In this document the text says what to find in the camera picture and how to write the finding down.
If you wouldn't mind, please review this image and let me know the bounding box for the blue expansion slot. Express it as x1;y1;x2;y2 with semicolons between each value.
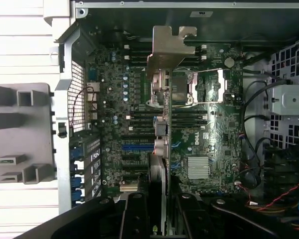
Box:
122;144;156;151

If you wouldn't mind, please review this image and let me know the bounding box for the green motherboard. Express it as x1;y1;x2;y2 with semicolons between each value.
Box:
86;42;245;197

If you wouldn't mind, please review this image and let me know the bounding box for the open black PC case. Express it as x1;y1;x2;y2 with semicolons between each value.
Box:
43;0;299;239

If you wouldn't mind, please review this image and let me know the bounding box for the metal disk bay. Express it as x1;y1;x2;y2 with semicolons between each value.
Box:
264;39;299;150

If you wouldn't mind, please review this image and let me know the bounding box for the black wire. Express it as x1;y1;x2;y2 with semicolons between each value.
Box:
242;79;290;150

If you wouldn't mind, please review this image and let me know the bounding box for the CPU socket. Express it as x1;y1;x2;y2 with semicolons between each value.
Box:
147;67;198;107

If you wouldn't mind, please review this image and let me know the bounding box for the red wire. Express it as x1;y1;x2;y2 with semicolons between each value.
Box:
248;183;299;209

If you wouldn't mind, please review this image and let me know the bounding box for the grey parts rack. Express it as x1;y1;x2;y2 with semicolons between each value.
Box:
0;82;57;185

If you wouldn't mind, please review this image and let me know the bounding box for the metal socket cover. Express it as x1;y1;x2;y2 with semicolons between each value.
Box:
189;69;230;104

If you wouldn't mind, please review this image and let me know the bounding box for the silver finned heatsink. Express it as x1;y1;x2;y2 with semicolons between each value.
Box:
188;156;211;180

